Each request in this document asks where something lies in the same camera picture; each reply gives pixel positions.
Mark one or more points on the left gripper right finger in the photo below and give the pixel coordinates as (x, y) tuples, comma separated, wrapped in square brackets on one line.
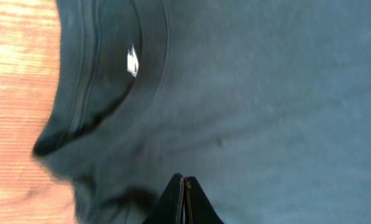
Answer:
[(198, 209)]

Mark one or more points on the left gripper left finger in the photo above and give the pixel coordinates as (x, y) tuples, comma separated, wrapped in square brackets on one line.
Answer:
[(169, 209)]

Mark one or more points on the black Nike t-shirt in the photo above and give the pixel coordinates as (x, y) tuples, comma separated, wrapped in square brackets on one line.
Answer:
[(266, 103)]

